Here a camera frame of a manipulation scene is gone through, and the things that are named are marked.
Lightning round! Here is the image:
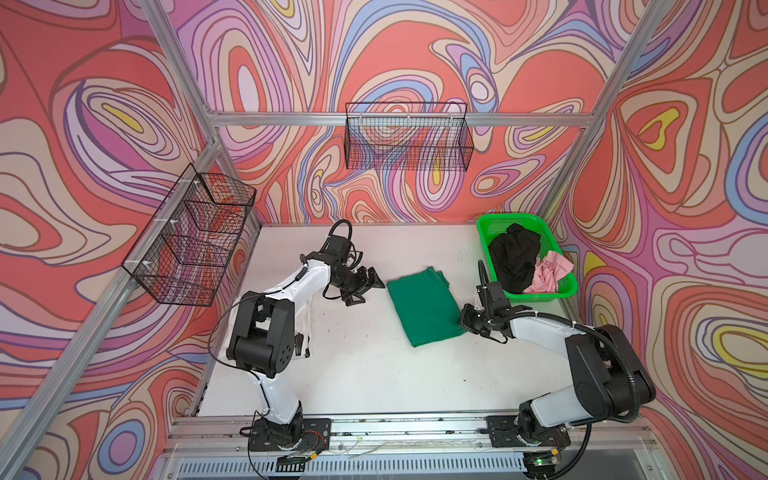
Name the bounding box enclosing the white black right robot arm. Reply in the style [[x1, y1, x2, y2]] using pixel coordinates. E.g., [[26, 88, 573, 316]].
[[459, 261, 657, 447]]

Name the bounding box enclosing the black wire basket left wall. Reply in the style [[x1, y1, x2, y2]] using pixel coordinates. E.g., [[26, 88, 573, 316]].
[[122, 166, 256, 307]]

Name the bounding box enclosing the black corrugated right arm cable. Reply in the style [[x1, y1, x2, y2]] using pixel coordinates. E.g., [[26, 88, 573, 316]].
[[476, 259, 643, 480]]

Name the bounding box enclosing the aluminium frame profile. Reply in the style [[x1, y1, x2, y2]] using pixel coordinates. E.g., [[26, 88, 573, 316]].
[[1, 1, 647, 437]]

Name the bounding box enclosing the black wire basket back wall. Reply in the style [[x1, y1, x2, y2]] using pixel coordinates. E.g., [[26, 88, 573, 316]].
[[343, 100, 475, 172]]

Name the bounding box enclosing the black wire basket wall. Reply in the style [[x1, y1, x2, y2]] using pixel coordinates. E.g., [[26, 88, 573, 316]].
[[343, 100, 475, 172], [122, 166, 256, 307]]

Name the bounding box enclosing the black t shirt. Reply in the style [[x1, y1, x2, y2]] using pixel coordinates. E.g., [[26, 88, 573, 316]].
[[489, 223, 541, 294]]

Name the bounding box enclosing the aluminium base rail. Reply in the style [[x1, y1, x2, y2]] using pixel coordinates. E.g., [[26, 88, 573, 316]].
[[150, 411, 673, 479]]

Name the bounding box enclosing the pink t shirt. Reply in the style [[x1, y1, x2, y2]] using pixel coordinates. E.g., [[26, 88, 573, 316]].
[[524, 251, 574, 294]]

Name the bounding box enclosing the green t shirt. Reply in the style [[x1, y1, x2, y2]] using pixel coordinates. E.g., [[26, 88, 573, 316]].
[[386, 267, 465, 348]]

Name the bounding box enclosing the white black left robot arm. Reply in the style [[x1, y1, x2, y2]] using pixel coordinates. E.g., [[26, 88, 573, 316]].
[[224, 219, 384, 454]]

